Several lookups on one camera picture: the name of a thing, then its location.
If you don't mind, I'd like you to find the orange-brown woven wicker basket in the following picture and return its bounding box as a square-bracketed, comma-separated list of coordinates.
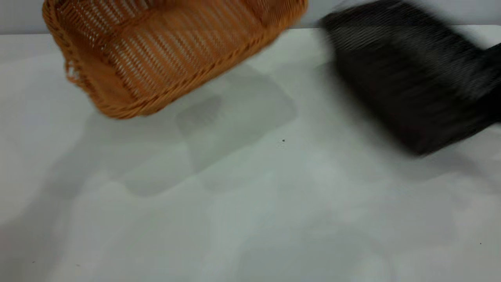
[42, 0, 309, 119]

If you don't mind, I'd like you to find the dark brown woven wicker basket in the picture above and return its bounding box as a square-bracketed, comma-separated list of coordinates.
[320, 0, 501, 157]

